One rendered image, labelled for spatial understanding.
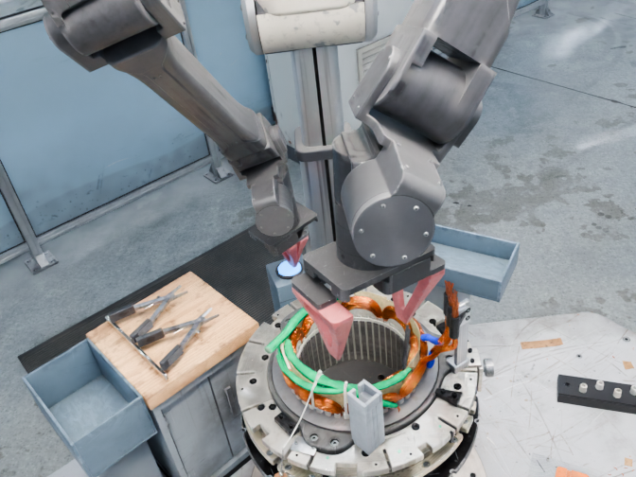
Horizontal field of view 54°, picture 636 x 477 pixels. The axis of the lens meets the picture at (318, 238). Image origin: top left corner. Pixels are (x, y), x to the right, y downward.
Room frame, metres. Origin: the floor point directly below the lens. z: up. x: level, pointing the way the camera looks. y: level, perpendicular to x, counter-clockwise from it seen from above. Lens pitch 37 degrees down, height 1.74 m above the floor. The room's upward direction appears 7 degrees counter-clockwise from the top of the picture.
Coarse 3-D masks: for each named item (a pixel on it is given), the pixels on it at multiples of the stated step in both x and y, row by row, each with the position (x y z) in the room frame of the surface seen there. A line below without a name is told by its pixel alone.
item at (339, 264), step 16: (336, 208) 0.43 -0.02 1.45; (336, 224) 0.43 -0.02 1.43; (336, 240) 0.43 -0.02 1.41; (352, 240) 0.41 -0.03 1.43; (304, 256) 0.43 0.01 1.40; (320, 256) 0.43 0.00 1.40; (336, 256) 0.43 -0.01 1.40; (352, 256) 0.41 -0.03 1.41; (432, 256) 0.42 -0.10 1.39; (320, 272) 0.40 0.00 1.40; (336, 272) 0.40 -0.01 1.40; (352, 272) 0.40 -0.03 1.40; (368, 272) 0.40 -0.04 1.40; (384, 272) 0.40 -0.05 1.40; (336, 288) 0.38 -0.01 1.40; (352, 288) 0.38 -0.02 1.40
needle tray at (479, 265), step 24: (432, 240) 0.89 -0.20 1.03; (456, 240) 0.87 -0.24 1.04; (480, 240) 0.84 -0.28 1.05; (504, 240) 0.82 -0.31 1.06; (456, 264) 0.82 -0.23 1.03; (480, 264) 0.81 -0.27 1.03; (504, 264) 0.81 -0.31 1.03; (408, 288) 0.82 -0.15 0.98; (456, 288) 0.76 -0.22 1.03; (480, 288) 0.74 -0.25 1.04; (504, 288) 0.75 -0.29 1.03
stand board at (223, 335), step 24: (168, 288) 0.81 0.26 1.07; (192, 288) 0.80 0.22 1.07; (144, 312) 0.76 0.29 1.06; (192, 312) 0.74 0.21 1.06; (216, 312) 0.74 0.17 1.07; (240, 312) 0.73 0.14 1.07; (96, 336) 0.72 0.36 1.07; (120, 336) 0.71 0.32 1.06; (168, 336) 0.70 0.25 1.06; (216, 336) 0.68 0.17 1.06; (240, 336) 0.68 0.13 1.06; (120, 360) 0.66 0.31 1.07; (144, 360) 0.65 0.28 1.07; (192, 360) 0.64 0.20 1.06; (216, 360) 0.65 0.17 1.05; (144, 384) 0.61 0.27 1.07; (168, 384) 0.60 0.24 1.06
